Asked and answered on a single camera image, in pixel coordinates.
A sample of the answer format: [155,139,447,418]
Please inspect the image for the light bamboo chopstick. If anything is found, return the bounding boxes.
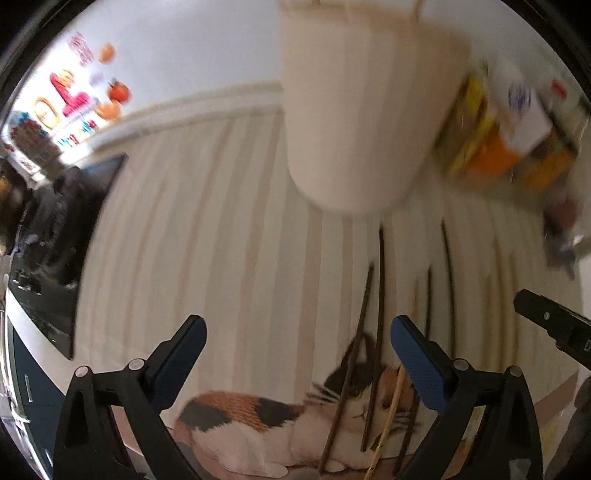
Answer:
[364,366,403,480]

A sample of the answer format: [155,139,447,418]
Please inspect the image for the blue base cabinet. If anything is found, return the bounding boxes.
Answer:
[8,318,33,425]

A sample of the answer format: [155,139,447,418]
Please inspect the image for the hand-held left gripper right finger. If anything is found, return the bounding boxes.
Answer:
[390,315,543,480]

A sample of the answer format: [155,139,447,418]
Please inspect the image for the yellow seasoning packet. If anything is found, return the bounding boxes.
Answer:
[436,71,492,182]

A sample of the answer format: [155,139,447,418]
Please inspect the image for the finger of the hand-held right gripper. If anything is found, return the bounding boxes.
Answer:
[514,288,591,365]

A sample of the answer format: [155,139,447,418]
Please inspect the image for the black glass gas stove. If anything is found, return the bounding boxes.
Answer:
[7,154,129,361]

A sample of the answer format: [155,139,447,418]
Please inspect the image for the white carton with blue logo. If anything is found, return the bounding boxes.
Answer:
[488,59,553,154]

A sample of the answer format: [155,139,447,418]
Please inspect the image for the colourful lettering wall sticker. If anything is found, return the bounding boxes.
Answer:
[7,69,106,164]

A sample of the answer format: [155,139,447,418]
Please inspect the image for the persimmon wall sticker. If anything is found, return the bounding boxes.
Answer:
[108,78,132,104]

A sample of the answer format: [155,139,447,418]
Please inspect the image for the cream cylindrical utensil holder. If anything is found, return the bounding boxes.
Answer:
[276,0,474,214]

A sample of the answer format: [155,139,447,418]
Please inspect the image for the red square wall sticker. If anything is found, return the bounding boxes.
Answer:
[67,32,96,66]

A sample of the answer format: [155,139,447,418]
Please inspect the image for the dark wooden chopstick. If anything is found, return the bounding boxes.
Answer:
[441,223,458,363]
[320,264,376,474]
[361,227,386,452]

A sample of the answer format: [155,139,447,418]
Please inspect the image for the orange seasoning packet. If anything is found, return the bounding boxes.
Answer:
[464,131,523,188]

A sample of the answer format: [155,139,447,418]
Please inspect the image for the bottle with orange label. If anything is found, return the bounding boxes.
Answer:
[524,150,580,191]

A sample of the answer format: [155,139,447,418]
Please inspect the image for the striped cat-print mat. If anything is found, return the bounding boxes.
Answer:
[74,108,583,480]

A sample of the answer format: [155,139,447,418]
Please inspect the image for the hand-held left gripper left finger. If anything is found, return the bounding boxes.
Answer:
[53,315,207,480]

